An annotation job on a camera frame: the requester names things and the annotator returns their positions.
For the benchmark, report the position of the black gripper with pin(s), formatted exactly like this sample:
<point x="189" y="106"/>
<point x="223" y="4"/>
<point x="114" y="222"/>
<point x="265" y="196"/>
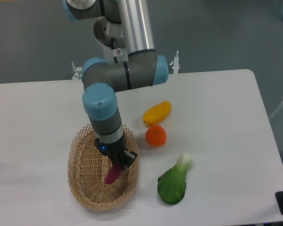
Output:
<point x="117" y="152"/>

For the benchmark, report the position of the purple sweet potato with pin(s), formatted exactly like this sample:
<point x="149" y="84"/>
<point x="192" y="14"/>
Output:
<point x="114" y="173"/>

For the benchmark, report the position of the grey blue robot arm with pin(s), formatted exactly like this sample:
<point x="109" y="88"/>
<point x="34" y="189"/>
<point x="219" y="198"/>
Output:
<point x="126" y="24"/>

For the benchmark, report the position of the woven wicker basket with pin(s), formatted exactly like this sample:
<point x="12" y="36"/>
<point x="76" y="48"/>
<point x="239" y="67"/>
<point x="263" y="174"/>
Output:
<point x="87" y="170"/>

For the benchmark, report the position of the orange tangerine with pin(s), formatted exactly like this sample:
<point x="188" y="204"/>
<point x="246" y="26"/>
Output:
<point x="156" y="136"/>

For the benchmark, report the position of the yellow mango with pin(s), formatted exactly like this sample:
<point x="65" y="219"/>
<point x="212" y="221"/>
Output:
<point x="157" y="113"/>

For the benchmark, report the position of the green bok choy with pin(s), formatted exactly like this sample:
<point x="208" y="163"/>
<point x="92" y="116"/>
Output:
<point x="172" y="183"/>

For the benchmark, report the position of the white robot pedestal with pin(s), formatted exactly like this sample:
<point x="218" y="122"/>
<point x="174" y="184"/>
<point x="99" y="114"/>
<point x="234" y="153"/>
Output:
<point x="108" y="47"/>

